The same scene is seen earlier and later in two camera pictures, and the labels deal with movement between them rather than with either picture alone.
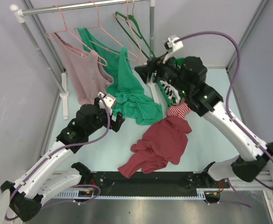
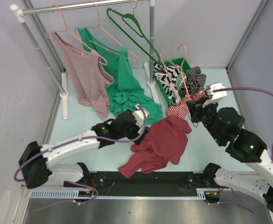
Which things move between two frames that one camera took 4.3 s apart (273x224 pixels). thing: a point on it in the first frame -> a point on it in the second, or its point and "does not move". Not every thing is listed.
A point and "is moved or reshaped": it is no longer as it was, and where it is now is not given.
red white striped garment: (180, 110) does not move
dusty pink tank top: (90, 79) does not move
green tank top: (129, 100) does not move
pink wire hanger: (115, 15) is moved or reshaped
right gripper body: (168, 71) -> (202, 114)
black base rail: (161, 184) does not move
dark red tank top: (165, 144) does not move
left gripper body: (102, 117) -> (132, 133)
